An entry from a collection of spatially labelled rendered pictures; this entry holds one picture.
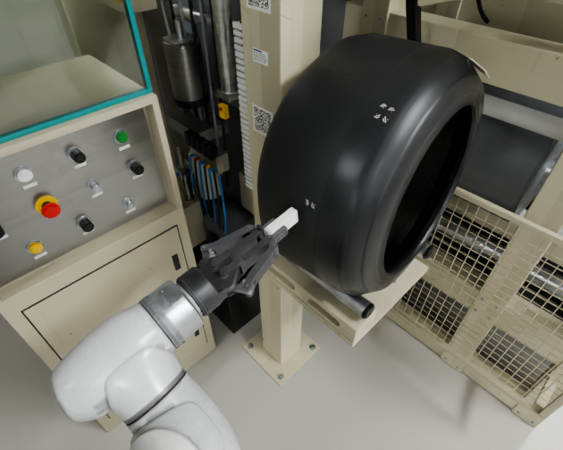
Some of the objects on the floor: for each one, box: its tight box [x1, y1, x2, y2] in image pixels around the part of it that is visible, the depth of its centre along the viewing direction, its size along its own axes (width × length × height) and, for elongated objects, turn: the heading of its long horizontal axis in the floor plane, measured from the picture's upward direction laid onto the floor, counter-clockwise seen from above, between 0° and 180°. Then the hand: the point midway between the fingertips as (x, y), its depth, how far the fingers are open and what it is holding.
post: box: [240, 0, 323, 364], centre depth 97 cm, size 13×13×250 cm
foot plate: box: [242, 330, 321, 387], centre depth 183 cm, size 27×27×2 cm
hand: (281, 224), depth 68 cm, fingers closed
